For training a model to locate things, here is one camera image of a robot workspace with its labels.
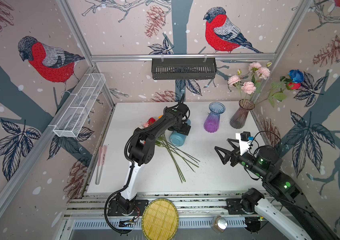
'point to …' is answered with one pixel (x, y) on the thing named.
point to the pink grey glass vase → (238, 119)
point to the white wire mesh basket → (72, 119)
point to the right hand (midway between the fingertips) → (219, 145)
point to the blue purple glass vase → (211, 121)
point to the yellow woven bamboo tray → (160, 219)
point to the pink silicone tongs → (101, 161)
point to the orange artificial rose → (160, 116)
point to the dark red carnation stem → (176, 155)
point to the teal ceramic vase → (177, 139)
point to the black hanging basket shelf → (184, 68)
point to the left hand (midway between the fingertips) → (182, 130)
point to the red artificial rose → (276, 91)
